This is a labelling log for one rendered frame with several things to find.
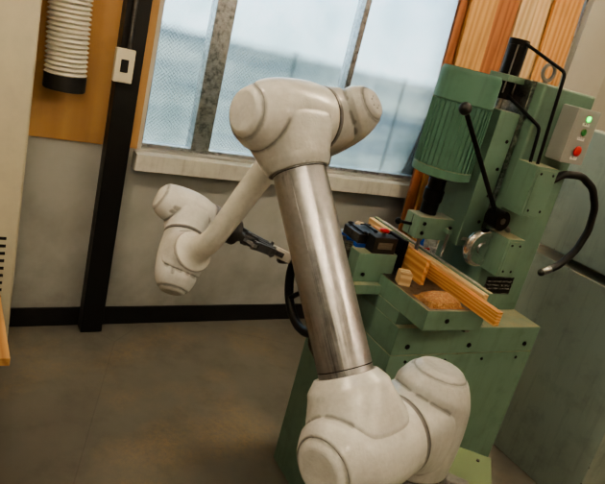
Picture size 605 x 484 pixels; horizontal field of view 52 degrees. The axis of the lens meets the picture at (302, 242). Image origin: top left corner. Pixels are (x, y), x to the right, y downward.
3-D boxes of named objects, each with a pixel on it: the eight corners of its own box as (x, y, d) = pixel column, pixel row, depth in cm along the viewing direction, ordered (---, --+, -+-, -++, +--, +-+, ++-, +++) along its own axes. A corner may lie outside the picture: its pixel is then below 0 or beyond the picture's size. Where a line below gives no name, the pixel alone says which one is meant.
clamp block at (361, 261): (327, 260, 188) (335, 233, 186) (364, 262, 195) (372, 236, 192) (351, 281, 176) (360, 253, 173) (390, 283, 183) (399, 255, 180)
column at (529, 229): (424, 278, 216) (493, 70, 193) (471, 280, 227) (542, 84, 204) (466, 309, 197) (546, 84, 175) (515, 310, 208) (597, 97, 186)
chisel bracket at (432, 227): (399, 234, 192) (407, 208, 190) (434, 237, 199) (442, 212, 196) (413, 243, 186) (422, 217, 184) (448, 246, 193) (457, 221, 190)
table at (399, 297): (294, 240, 208) (298, 224, 206) (368, 246, 223) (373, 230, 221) (393, 331, 158) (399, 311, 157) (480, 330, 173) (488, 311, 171)
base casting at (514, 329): (318, 286, 211) (325, 261, 208) (447, 289, 239) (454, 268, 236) (390, 356, 174) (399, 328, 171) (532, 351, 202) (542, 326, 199)
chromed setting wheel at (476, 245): (454, 263, 187) (468, 225, 183) (485, 265, 193) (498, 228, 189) (461, 267, 185) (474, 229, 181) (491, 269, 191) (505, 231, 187)
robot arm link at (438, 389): (464, 469, 127) (498, 375, 120) (415, 501, 113) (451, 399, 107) (400, 424, 137) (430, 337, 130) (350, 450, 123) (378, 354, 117)
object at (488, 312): (369, 236, 213) (373, 225, 212) (374, 236, 214) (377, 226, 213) (493, 326, 162) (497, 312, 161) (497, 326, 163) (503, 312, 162)
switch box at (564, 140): (544, 156, 186) (563, 103, 181) (566, 159, 190) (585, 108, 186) (559, 161, 181) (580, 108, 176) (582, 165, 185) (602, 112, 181)
